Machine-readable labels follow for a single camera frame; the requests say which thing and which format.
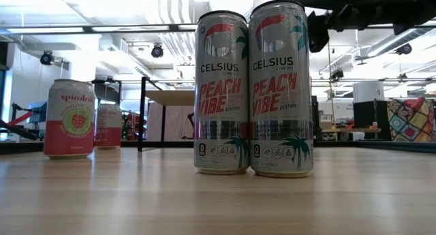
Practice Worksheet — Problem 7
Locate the white cylinder container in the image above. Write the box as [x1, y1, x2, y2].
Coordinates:
[352, 80, 385, 104]

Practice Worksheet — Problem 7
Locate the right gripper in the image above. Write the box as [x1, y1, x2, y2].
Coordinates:
[292, 0, 345, 54]

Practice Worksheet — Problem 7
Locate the red bar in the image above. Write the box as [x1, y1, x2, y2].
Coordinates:
[5, 111, 33, 127]

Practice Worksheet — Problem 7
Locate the colourful patchwork quilt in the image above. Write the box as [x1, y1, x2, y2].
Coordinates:
[386, 97, 436, 143]

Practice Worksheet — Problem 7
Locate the Celsius Peach Vibe can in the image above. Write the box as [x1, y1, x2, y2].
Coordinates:
[247, 0, 315, 178]
[193, 10, 251, 176]

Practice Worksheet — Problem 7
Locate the blue background monitor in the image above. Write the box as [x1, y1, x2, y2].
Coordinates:
[29, 101, 48, 124]

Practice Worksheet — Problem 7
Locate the black aluminium table frame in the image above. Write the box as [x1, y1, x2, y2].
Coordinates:
[0, 139, 436, 155]

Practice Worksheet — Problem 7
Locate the pink white Spindrift can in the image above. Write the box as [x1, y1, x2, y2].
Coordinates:
[93, 103, 123, 150]
[43, 78, 96, 160]

